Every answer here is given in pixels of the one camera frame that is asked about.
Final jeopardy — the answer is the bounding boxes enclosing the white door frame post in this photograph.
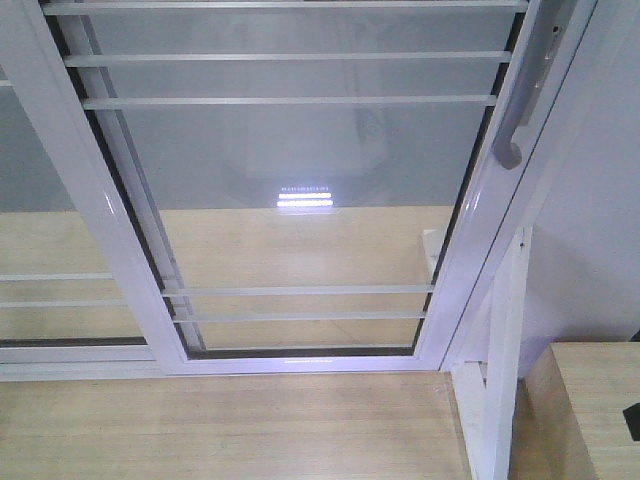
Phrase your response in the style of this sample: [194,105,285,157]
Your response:
[421,1,639,370]

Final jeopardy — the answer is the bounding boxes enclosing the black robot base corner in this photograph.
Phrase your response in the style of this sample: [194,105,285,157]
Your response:
[623,402,640,442]

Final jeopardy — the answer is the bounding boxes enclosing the white triangular support bracket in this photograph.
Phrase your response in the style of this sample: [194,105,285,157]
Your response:
[451,226,533,479]

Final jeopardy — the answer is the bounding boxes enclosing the white fixed glass door panel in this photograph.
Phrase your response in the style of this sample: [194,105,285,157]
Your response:
[1,77,161,381]

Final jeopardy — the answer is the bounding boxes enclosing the white sliding glass door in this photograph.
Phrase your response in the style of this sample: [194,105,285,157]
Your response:
[0,0,599,376]

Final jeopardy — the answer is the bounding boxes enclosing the light wooden box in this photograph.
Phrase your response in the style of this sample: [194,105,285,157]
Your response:
[525,342,639,479]

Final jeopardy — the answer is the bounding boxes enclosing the light wooden floor platform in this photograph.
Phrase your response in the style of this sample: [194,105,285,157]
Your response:
[1,206,469,479]

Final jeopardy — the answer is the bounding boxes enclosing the silver door handle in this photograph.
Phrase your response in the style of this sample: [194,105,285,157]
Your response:
[491,1,564,170]

